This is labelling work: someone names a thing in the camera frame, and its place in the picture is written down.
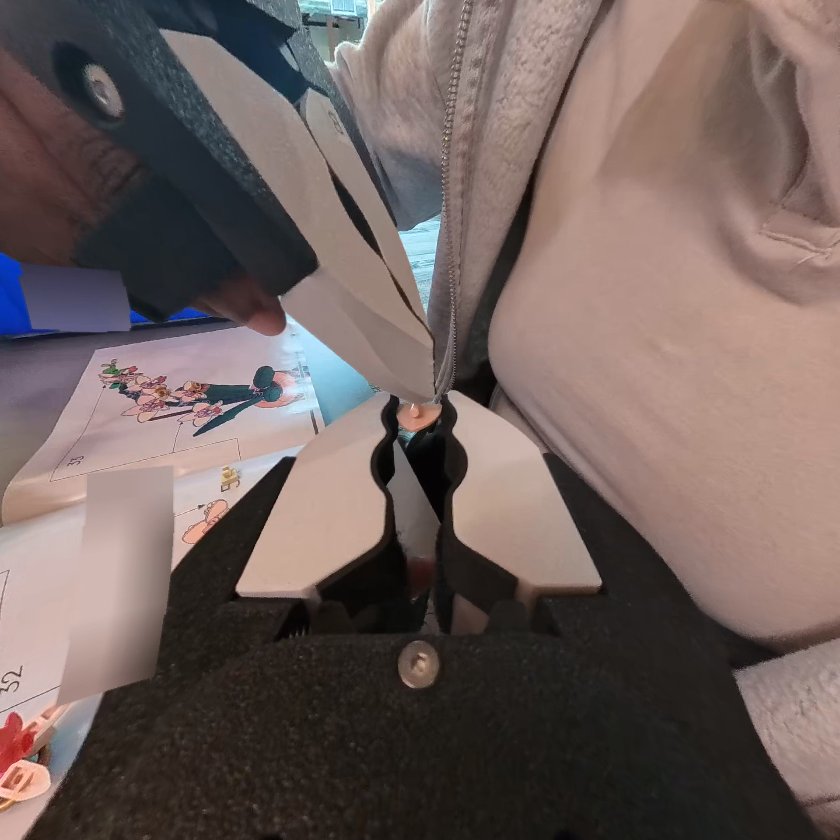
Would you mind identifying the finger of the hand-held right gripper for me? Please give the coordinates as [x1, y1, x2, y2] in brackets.
[161, 29, 439, 403]
[298, 88, 431, 329]

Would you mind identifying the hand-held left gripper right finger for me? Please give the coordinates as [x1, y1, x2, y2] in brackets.
[436, 391, 603, 634]

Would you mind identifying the blue plastic bin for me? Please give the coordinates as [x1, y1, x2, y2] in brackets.
[0, 252, 217, 337]

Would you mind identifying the grey desk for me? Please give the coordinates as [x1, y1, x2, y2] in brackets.
[0, 320, 395, 526]

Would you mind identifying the person's left forearm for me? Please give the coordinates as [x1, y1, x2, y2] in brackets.
[734, 646, 840, 828]

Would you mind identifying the open instruction booklet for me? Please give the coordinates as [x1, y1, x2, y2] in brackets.
[0, 325, 437, 840]

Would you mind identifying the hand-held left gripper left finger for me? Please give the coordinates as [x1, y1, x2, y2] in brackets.
[235, 394, 401, 599]

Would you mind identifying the person's right hand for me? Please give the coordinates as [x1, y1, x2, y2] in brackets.
[0, 46, 287, 337]

